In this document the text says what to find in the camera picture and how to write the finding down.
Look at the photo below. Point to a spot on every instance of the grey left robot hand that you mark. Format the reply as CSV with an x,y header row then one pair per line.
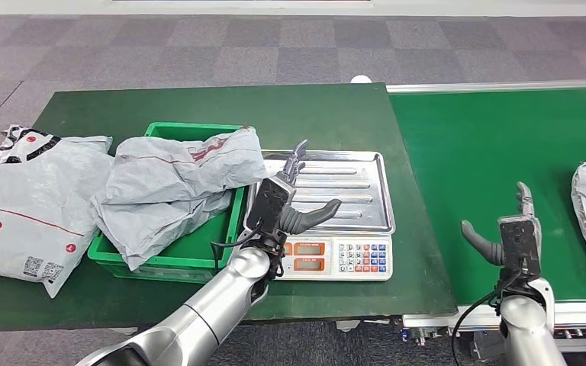
x,y
303,219

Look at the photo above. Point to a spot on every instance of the white scale with steel tray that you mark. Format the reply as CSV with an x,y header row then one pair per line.
x,y
353,197

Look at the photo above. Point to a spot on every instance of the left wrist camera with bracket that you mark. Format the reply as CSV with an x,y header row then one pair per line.
x,y
267,204

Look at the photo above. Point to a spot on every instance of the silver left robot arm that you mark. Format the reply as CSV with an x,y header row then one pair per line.
x,y
202,313

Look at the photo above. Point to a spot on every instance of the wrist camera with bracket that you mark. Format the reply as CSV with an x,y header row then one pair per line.
x,y
518,242
267,204

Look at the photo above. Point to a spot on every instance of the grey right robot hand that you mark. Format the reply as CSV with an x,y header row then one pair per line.
x,y
482,247

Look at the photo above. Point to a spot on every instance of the green plastic crate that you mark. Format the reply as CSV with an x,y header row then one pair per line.
x,y
187,252

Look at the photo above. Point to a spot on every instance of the green conveyor belt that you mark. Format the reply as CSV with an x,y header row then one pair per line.
x,y
500,151

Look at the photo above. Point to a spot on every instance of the grey parcel bag red picture print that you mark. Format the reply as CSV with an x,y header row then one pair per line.
x,y
171,166

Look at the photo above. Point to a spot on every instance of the white table foot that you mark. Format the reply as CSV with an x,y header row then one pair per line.
x,y
347,326

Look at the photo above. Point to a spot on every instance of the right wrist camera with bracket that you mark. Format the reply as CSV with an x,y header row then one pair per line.
x,y
518,242

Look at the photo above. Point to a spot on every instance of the large grey bag QR codes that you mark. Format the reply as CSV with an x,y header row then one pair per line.
x,y
30,202

